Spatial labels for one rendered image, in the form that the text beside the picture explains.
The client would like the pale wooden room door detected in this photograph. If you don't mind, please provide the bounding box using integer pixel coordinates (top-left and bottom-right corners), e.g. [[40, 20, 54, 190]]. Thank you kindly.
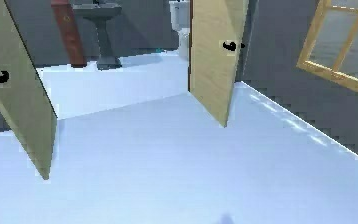
[[188, 0, 250, 128]]

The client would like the white toilet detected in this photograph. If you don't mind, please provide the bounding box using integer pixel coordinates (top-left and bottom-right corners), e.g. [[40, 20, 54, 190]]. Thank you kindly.
[[168, 0, 191, 61]]

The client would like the yellow wooden framed window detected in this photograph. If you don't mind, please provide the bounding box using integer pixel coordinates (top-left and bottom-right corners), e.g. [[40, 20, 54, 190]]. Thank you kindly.
[[296, 0, 358, 98]]

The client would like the olive green room door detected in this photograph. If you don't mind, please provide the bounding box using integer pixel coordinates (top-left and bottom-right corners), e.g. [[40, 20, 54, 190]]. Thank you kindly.
[[0, 0, 59, 181]]

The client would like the grey pedestal sink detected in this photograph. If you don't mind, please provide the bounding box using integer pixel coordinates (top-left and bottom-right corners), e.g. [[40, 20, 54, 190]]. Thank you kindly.
[[71, 0, 124, 71]]

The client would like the red brown wooden post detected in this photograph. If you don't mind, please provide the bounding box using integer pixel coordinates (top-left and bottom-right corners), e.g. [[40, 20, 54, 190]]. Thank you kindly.
[[50, 0, 88, 69]]

